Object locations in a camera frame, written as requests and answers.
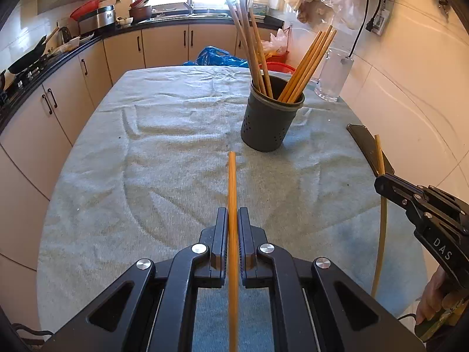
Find beige base cabinets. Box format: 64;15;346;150
0;22;286;265

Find red bin with plastic bag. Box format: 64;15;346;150
262;28;290;63

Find silver rice cooker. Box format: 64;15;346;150
77;5;117;33

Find black power cable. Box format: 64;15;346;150
344;0;371;59

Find bunch of wooden chopsticks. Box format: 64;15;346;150
225;0;338;104

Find red colander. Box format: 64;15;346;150
69;0;100;21

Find blue plastic bag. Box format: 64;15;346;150
183;46;250;68

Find long wooden chopstick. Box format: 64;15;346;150
371;134;387;298
227;152;239;352

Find white power strip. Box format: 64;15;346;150
366;0;391;35

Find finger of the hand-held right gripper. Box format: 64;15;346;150
374;175;423;209

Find clear glass cup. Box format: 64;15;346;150
314;50;355;102

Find dark grey chopstick holder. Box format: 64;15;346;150
241;77;305;153

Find thin black cable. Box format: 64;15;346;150
11;323;54;341

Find black gas stove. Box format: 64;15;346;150
0;64;45;107

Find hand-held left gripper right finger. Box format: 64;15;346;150
238;208;429;352

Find steel sink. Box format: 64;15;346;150
157;10;228;21

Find red plastic basket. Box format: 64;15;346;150
266;62;295;74

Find light blue table towel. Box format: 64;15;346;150
37;65;429;352

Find person's right hand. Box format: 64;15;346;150
416;267;451;324

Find black smartphone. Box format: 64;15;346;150
346;124;394;177

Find brown pot with utensils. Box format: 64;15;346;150
128;0;152;23

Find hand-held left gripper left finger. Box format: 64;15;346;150
41;207;230;352

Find pile of dishes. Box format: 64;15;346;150
47;37;96;57

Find black frying pan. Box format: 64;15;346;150
8;35;48;75

